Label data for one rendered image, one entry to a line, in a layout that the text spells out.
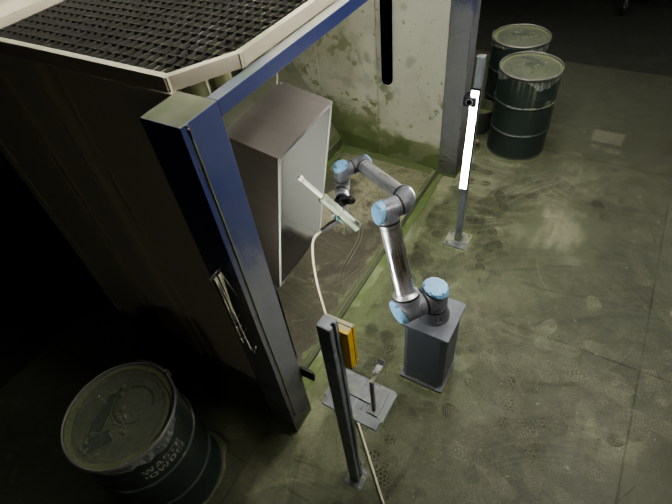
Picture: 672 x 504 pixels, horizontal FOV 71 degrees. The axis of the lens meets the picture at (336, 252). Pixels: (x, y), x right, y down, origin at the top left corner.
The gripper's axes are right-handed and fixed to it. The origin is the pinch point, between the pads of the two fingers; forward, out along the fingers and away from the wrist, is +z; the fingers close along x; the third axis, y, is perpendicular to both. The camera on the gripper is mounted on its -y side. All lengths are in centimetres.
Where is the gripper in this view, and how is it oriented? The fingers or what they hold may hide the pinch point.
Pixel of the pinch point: (340, 219)
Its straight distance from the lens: 273.6
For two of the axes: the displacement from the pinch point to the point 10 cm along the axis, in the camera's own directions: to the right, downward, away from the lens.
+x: -6.7, -5.4, -5.0
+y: -7.3, 4.0, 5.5
